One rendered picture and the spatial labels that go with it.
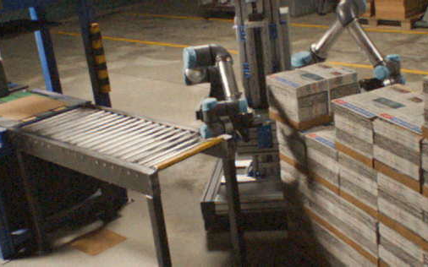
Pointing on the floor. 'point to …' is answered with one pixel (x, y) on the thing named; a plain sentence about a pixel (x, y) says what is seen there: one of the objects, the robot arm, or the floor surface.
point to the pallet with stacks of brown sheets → (394, 13)
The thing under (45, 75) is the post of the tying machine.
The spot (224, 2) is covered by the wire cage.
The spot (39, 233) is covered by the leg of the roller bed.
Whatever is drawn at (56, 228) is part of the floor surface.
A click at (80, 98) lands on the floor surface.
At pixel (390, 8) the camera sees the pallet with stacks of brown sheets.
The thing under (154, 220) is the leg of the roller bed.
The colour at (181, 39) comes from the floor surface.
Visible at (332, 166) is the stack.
